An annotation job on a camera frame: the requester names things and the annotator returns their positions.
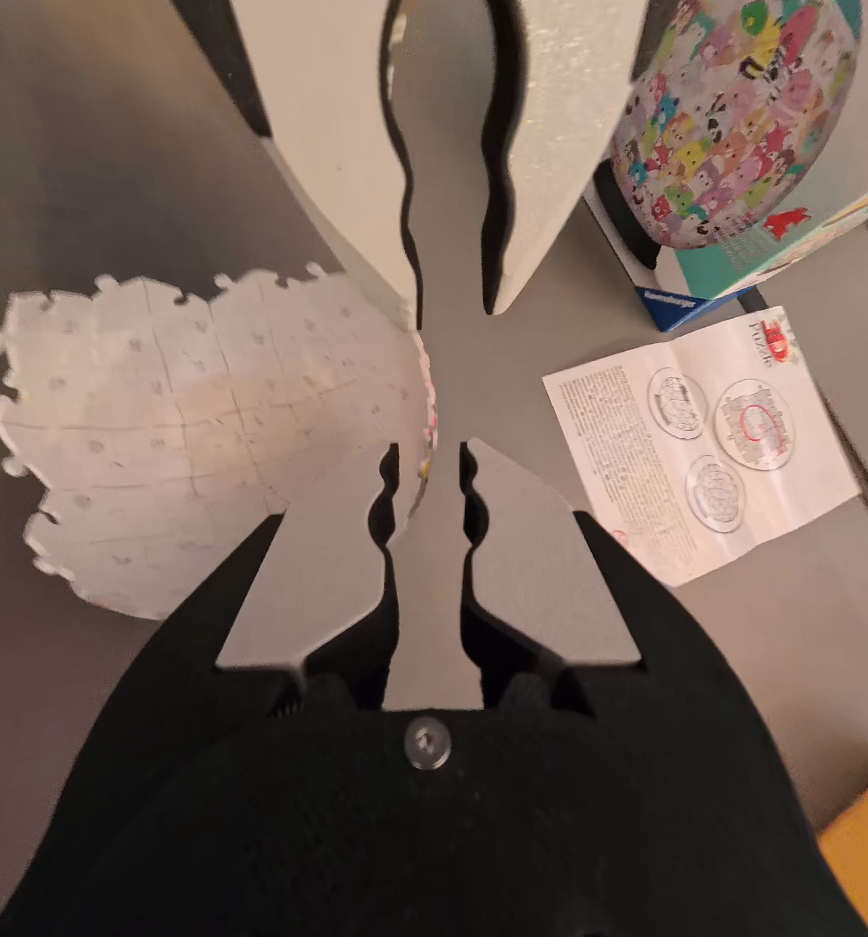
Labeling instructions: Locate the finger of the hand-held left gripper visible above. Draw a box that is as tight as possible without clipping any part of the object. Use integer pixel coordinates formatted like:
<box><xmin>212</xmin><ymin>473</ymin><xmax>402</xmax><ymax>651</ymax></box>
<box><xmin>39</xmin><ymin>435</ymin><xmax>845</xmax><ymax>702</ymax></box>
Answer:
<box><xmin>480</xmin><ymin>0</ymin><xmax>652</xmax><ymax>317</ymax></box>
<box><xmin>229</xmin><ymin>0</ymin><xmax>425</xmax><ymax>330</ymax></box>

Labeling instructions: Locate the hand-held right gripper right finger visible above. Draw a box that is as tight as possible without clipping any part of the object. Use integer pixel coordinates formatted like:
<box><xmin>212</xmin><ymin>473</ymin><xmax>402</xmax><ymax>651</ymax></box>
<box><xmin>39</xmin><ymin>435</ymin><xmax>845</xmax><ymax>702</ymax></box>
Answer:
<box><xmin>459</xmin><ymin>438</ymin><xmax>643</xmax><ymax>707</ymax></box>

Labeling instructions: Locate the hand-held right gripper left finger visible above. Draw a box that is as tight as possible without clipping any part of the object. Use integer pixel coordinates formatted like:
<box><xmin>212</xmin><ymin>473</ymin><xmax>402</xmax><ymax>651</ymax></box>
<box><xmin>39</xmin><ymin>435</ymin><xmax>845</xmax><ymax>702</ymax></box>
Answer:
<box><xmin>214</xmin><ymin>441</ymin><xmax>402</xmax><ymax>707</ymax></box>

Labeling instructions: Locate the partly built puzzle ball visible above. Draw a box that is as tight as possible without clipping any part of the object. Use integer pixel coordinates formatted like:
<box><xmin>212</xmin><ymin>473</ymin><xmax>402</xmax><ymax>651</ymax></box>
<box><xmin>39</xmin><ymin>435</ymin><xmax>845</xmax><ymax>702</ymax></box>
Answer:
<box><xmin>0</xmin><ymin>267</ymin><xmax>435</xmax><ymax>622</ymax></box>

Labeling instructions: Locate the colourful puzzle box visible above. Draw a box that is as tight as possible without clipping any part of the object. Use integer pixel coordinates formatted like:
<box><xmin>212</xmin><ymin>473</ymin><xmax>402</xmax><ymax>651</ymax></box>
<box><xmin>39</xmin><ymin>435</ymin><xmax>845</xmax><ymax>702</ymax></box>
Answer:
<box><xmin>584</xmin><ymin>0</ymin><xmax>868</xmax><ymax>332</ymax></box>

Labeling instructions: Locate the white instruction leaflet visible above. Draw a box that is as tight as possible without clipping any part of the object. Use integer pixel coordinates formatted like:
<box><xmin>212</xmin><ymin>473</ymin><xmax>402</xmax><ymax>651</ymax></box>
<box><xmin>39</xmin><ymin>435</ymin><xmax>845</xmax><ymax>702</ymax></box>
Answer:
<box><xmin>542</xmin><ymin>306</ymin><xmax>863</xmax><ymax>588</ymax></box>

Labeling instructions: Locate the yellow plastic bin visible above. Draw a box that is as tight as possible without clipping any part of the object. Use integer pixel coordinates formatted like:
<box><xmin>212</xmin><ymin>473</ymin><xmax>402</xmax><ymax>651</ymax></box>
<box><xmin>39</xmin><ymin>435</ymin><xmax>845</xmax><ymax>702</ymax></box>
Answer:
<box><xmin>818</xmin><ymin>761</ymin><xmax>868</xmax><ymax>937</ymax></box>

